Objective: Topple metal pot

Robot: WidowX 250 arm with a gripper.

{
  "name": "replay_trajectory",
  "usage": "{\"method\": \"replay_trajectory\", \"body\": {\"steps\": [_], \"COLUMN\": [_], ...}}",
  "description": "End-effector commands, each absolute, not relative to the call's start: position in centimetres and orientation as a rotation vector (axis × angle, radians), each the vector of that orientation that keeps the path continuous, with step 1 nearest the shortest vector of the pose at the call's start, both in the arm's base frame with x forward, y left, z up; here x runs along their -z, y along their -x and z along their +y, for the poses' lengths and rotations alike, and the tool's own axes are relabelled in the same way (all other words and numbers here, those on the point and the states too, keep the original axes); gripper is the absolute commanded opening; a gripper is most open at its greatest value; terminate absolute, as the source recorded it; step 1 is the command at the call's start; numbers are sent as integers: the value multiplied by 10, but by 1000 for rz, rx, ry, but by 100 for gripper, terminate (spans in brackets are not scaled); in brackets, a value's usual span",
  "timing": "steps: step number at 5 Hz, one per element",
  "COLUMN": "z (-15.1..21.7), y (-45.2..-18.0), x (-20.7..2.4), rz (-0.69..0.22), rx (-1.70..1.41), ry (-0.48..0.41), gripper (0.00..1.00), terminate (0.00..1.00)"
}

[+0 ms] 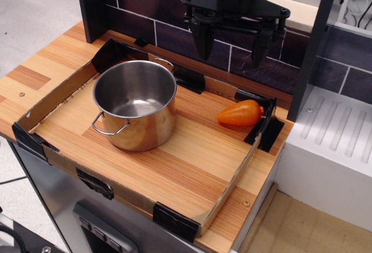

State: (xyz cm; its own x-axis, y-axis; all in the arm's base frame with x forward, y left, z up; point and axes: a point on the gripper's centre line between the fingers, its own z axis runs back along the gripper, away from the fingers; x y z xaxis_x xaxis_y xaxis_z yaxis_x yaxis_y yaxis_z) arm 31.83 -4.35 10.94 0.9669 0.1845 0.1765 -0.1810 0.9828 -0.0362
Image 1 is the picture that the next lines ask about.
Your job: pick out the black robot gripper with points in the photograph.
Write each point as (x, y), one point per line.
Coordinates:
(204, 38)

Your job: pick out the dark grey right post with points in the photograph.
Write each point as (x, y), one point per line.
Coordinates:
(314, 53)

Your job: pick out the dark grey post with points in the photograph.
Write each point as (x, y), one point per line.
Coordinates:
(95, 20)
(314, 53)

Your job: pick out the orange plastic lid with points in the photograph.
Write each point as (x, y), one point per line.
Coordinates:
(122, 62)

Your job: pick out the stainless steel pot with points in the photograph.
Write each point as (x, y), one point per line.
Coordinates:
(137, 102)

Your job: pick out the grey oven control panel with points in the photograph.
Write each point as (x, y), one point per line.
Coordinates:
(99, 235)

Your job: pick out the orange plastic toy carrot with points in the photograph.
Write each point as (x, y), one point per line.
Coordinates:
(244, 113)

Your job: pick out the dark grey left post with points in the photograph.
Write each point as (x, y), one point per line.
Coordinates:
(95, 20)

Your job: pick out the white ridged drainboard sink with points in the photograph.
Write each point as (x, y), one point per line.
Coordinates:
(326, 160)

